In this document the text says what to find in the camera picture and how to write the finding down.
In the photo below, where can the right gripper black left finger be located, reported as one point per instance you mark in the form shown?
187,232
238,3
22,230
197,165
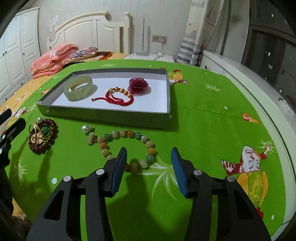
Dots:
59,218

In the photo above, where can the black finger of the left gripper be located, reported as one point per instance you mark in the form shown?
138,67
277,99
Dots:
12,132
5,116

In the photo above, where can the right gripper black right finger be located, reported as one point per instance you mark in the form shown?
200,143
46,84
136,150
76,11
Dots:
237,218

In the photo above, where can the gold ring ornament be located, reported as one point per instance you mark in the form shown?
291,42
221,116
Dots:
38,133

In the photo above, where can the white pearl earring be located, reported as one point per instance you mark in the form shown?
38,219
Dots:
86,129

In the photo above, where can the folded pink blanket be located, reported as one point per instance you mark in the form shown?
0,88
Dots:
53,61

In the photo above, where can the white wardrobe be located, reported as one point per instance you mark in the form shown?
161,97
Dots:
19,49

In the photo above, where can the pale green jade bangle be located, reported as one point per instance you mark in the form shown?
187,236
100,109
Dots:
78,87

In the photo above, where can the green cartoon print cloth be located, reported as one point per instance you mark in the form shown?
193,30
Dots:
211,121

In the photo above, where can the patterned blue red pillow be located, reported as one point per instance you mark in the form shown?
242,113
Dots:
82,54

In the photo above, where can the orange black folded cloth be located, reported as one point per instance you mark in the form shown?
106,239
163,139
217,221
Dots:
102,55

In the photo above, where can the white wooden headboard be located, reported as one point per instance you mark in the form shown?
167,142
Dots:
94,30

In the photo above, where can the dark red fabric rose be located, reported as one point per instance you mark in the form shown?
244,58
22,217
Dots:
137,85

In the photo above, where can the grey shallow cardboard tray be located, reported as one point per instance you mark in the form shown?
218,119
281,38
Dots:
111,102

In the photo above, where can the white lamp stand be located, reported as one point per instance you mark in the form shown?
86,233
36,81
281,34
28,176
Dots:
141,52

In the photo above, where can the white nightstand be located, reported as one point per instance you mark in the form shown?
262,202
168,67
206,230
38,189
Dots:
152,57

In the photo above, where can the sailboat print curtain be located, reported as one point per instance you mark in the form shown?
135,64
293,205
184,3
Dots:
206,30

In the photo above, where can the white wall notice paper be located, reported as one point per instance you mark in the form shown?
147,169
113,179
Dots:
53,24

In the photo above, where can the wall power socket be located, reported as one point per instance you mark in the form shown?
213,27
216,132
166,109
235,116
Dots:
159,39

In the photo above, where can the dark window frame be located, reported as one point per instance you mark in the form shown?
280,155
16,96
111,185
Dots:
270,48

